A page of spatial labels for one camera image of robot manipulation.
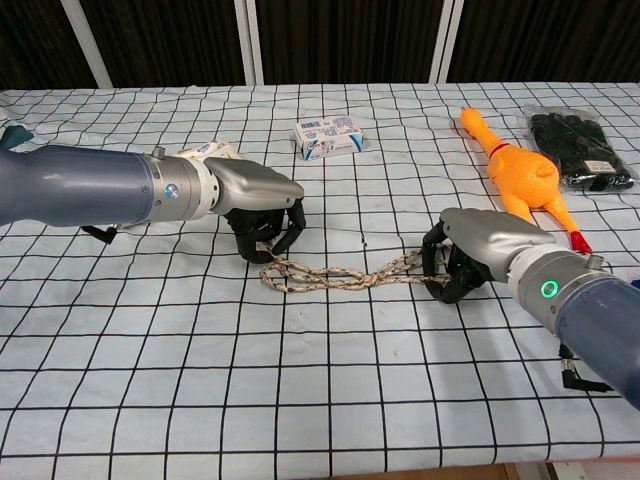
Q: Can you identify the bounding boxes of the black arm cable plug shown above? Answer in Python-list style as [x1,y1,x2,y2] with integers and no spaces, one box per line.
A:
[81,224,124,247]
[559,342,614,394]

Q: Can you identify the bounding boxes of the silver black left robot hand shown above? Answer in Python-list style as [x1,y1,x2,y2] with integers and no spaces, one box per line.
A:
[204,156,307,265]

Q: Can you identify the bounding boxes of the beige speckled rope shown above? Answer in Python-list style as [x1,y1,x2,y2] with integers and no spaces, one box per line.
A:
[259,247,456,297]

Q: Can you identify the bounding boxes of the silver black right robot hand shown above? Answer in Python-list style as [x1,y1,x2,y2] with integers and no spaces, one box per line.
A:
[421,207,558,305]

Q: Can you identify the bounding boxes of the orange rubber chicken toy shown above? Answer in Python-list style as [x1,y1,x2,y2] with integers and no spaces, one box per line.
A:
[459,106,594,256]

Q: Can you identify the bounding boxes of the black right arm cable plug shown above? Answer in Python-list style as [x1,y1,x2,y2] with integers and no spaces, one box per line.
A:
[559,342,614,394]

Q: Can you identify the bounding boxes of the white black checked tablecloth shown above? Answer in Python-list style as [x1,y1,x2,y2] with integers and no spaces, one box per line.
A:
[0,82,640,480]

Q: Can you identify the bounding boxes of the small white blue carton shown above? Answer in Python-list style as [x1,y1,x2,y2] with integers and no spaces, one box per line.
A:
[293,113,365,162]

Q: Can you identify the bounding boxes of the black left arm cable plug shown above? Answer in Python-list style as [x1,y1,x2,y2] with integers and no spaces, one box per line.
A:
[81,224,124,247]

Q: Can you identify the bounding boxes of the white wet wipes pack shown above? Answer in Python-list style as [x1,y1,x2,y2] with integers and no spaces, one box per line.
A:
[174,139,244,161]

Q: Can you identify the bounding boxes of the black gloves in clear bag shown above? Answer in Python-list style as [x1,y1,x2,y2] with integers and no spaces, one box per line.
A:
[522,107,640,194]

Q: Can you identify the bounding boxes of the teal table padding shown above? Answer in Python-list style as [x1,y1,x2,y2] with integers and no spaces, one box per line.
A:
[0,124,39,151]

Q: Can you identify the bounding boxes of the white frame post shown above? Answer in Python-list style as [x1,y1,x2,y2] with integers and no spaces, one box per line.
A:
[233,0,265,85]
[64,0,115,90]
[428,0,465,84]

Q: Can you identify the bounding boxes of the dark pleated curtain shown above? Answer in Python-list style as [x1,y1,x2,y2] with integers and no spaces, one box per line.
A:
[0,0,640,91]

